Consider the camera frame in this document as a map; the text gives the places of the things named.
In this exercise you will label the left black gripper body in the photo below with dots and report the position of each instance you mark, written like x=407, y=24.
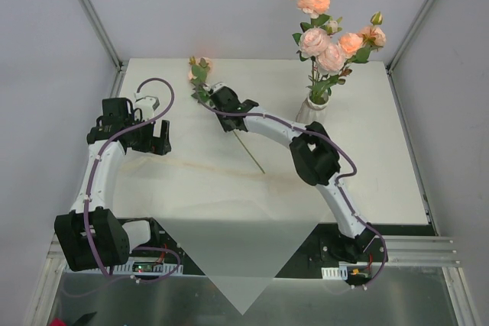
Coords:
x=153, y=142

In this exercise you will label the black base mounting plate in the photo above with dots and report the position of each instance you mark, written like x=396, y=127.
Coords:
x=325, y=247

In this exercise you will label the white cable duct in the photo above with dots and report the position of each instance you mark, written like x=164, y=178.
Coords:
x=140, y=268
x=345, y=272

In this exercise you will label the pale pink rose stem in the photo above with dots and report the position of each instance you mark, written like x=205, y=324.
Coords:
x=311, y=42

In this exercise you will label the aluminium frame post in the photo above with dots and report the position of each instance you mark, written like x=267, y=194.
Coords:
x=415, y=25
x=101, y=33

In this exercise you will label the right aluminium frame post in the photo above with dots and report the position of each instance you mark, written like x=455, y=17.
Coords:
x=415, y=25

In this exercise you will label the white ribbed ceramic vase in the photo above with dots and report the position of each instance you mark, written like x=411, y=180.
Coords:
x=310, y=111

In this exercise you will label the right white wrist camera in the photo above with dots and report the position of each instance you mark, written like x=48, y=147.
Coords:
x=218, y=86

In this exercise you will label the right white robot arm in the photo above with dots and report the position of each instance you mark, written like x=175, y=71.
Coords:
x=316, y=160

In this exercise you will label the right white cable duct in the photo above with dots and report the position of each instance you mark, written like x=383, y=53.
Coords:
x=345, y=272

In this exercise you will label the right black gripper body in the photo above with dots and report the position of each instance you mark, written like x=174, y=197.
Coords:
x=220, y=98

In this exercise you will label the left aluminium frame post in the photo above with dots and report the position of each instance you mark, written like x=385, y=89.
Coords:
x=101, y=33

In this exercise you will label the left white cable duct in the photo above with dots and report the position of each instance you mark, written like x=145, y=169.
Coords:
x=140, y=268

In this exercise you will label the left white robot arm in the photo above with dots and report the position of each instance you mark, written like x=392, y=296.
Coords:
x=89, y=234

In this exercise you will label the white wrapping paper sheet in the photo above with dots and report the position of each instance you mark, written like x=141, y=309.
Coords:
x=241, y=232

